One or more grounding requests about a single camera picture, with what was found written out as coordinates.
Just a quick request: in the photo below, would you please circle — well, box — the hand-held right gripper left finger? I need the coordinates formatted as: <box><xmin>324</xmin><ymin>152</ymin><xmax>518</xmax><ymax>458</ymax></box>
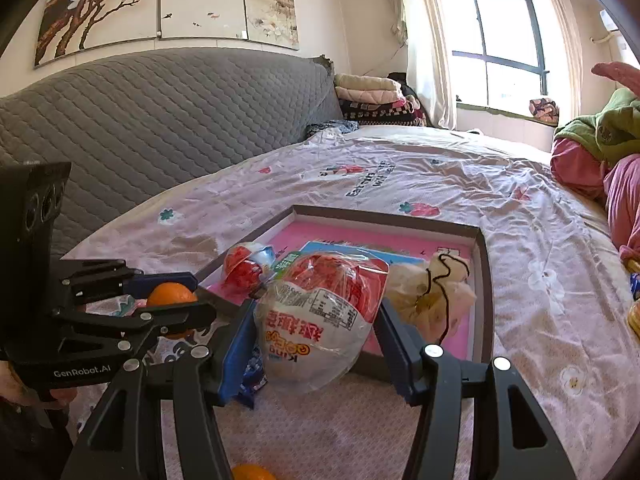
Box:
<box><xmin>60</xmin><ymin>301</ymin><xmax>259</xmax><ymax>480</ymax></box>

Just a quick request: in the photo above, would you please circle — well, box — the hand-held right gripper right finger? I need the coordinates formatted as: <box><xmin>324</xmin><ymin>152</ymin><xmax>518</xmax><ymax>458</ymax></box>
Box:
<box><xmin>374</xmin><ymin>299</ymin><xmax>581</xmax><ymax>480</ymax></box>

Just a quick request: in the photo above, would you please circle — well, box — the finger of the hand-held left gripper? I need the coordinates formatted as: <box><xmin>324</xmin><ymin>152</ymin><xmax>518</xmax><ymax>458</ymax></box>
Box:
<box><xmin>60</xmin><ymin>259</ymin><xmax>200</xmax><ymax>307</ymax></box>
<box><xmin>54</xmin><ymin>300</ymin><xmax>219</xmax><ymax>362</ymax></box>

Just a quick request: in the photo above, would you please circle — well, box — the orange fruit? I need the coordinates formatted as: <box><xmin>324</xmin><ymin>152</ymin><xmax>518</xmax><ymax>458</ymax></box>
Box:
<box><xmin>231</xmin><ymin>464</ymin><xmax>277</xmax><ymax>480</ymax></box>
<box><xmin>146</xmin><ymin>283</ymin><xmax>199</xmax><ymax>339</ymax></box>

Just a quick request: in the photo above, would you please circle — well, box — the red and white snack bag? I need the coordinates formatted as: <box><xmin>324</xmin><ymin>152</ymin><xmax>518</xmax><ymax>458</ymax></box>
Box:
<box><xmin>254</xmin><ymin>251</ymin><xmax>390</xmax><ymax>397</ymax></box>

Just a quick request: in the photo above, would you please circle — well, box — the red fruit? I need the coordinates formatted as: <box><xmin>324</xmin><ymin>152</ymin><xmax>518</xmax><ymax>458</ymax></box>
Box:
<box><xmin>222</xmin><ymin>242</ymin><xmax>276</xmax><ymax>292</ymax></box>

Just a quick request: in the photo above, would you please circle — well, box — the person's left hand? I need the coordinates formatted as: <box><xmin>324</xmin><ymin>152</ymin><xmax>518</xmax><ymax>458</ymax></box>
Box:
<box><xmin>0</xmin><ymin>360</ymin><xmax>77</xmax><ymax>409</ymax></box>

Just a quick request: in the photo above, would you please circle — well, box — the grey quilted headboard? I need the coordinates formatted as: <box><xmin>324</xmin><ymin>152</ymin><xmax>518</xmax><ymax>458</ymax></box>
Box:
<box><xmin>0</xmin><ymin>47</ymin><xmax>346</xmax><ymax>261</ymax></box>

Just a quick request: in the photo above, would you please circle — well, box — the strawberry print bedsheet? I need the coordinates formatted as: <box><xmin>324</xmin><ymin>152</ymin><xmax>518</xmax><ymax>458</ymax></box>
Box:
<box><xmin>65</xmin><ymin>127</ymin><xmax>640</xmax><ymax>480</ymax></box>

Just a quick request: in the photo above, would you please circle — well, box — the dark patterned cloth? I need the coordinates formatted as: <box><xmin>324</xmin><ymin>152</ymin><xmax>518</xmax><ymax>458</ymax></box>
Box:
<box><xmin>306</xmin><ymin>119</ymin><xmax>359</xmax><ymax>136</ymax></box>

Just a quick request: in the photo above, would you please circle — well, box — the dark checkered folded blanket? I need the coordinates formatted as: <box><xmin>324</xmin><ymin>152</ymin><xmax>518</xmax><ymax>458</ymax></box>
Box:
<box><xmin>340</xmin><ymin>97</ymin><xmax>426</xmax><ymax>127</ymax></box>

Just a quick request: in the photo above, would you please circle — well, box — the window sill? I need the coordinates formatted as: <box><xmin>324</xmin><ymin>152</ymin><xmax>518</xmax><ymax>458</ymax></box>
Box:
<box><xmin>456</xmin><ymin>102</ymin><xmax>557</xmax><ymax>152</ymax></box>

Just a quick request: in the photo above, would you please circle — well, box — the pink folded blanket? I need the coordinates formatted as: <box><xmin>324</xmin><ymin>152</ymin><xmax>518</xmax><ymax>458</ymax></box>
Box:
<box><xmin>336</xmin><ymin>87</ymin><xmax>407</xmax><ymax>107</ymax></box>

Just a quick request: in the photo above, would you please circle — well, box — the cream folded blanket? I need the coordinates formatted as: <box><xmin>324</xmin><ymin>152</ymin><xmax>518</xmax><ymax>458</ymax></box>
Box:
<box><xmin>334</xmin><ymin>74</ymin><xmax>401</xmax><ymax>93</ymax></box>

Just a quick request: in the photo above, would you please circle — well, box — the pink garment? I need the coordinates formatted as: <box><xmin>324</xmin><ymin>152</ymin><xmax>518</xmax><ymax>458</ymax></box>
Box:
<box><xmin>550</xmin><ymin>137</ymin><xmax>640</xmax><ymax>264</ymax></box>

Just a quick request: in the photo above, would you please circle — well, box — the patterned bag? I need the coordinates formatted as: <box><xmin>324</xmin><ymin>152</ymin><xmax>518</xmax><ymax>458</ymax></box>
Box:
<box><xmin>529</xmin><ymin>97</ymin><xmax>560</xmax><ymax>124</ymax></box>

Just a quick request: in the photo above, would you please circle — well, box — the green garment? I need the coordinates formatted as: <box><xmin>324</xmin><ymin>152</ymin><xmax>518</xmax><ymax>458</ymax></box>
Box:
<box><xmin>553</xmin><ymin>87</ymin><xmax>640</xmax><ymax>167</ymax></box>

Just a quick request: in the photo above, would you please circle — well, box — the white curtain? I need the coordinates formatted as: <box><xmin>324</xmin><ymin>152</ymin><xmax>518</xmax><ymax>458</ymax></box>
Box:
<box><xmin>395</xmin><ymin>0</ymin><xmax>458</xmax><ymax>131</ymax></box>
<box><xmin>540</xmin><ymin>0</ymin><xmax>584</xmax><ymax>122</ymax></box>

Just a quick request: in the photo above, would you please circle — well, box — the dark framed window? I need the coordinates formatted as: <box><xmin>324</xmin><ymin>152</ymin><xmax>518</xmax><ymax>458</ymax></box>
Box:
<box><xmin>437</xmin><ymin>0</ymin><xmax>551</xmax><ymax>111</ymax></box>

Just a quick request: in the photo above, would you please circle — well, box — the dusty pink padded cover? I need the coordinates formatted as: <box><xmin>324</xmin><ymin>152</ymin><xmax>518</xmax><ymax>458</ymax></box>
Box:
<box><xmin>591</xmin><ymin>61</ymin><xmax>640</xmax><ymax>94</ymax></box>

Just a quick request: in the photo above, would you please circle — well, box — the white air conditioner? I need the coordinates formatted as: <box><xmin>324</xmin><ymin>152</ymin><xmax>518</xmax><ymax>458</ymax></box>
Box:
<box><xmin>597</xmin><ymin>9</ymin><xmax>629</xmax><ymax>36</ymax></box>

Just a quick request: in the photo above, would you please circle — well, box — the floral wall painting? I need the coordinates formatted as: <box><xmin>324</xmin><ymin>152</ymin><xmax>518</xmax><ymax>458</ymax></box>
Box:
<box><xmin>34</xmin><ymin>0</ymin><xmax>301</xmax><ymax>68</ymax></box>

